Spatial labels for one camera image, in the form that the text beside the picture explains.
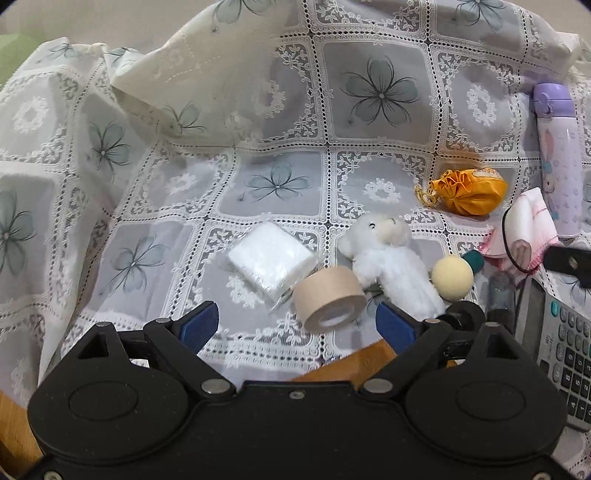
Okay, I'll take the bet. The black knob with disc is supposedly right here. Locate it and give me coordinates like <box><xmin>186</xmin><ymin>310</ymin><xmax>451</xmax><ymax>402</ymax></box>
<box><xmin>438</xmin><ymin>301</ymin><xmax>486</xmax><ymax>330</ymax></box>

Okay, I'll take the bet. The pink and white towel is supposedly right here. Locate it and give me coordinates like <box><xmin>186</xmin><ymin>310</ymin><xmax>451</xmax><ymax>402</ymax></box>
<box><xmin>479</xmin><ymin>188</ymin><xmax>562</xmax><ymax>274</ymax></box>

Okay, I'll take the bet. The orange drawstring pouch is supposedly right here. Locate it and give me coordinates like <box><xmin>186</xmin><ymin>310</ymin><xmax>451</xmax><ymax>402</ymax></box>
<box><xmin>414</xmin><ymin>168</ymin><xmax>509</xmax><ymax>217</ymax></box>

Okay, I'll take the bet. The cream foam ball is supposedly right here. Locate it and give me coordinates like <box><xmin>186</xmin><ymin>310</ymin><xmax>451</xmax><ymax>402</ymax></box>
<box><xmin>431</xmin><ymin>257</ymin><xmax>475</xmax><ymax>296</ymax></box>

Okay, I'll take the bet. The white tissue pack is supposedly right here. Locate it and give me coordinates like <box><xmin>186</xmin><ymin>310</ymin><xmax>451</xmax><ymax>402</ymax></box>
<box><xmin>228</xmin><ymin>220</ymin><xmax>318</xmax><ymax>306</ymax></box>

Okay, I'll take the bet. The beige tape roll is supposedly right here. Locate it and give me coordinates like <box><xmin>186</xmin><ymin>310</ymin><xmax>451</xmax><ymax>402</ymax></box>
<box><xmin>293</xmin><ymin>266</ymin><xmax>368</xmax><ymax>332</ymax></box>

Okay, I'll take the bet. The purple cartoon thermos bottle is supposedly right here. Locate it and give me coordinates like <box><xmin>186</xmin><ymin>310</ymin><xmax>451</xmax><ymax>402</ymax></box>
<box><xmin>530</xmin><ymin>82</ymin><xmax>585</xmax><ymax>239</ymax></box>

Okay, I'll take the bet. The floral lace tablecloth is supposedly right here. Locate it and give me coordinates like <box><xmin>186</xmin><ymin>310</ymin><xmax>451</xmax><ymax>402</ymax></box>
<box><xmin>0</xmin><ymin>0</ymin><xmax>591</xmax><ymax>409</ymax></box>

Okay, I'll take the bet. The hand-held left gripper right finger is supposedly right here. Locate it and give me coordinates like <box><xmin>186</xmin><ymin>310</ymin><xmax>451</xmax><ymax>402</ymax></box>
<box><xmin>360</xmin><ymin>302</ymin><xmax>522</xmax><ymax>399</ymax></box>

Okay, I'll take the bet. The grey calculator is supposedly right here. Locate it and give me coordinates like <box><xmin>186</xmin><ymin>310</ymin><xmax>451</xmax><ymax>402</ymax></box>
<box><xmin>530</xmin><ymin>276</ymin><xmax>591</xmax><ymax>433</ymax></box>

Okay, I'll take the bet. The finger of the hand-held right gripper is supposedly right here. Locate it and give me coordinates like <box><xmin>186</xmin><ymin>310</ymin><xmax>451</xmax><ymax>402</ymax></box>
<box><xmin>543</xmin><ymin>246</ymin><xmax>591</xmax><ymax>290</ymax></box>

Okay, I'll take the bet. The clear grey cylinder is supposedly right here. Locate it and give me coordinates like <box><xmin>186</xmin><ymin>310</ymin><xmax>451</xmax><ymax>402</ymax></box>
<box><xmin>488</xmin><ymin>271</ymin><xmax>516</xmax><ymax>325</ymax></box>

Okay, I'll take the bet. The white plush toy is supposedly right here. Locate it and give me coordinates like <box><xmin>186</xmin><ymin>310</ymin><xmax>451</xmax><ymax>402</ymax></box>
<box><xmin>338</xmin><ymin>212</ymin><xmax>447</xmax><ymax>322</ymax></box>

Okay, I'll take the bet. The teal small object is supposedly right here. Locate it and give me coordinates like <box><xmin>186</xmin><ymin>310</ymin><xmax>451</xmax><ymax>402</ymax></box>
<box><xmin>461</xmin><ymin>251</ymin><xmax>486</xmax><ymax>274</ymax></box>

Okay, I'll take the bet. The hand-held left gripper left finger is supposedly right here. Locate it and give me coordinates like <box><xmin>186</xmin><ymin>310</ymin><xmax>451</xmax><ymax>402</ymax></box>
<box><xmin>76</xmin><ymin>301</ymin><xmax>236</xmax><ymax>400</ymax></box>

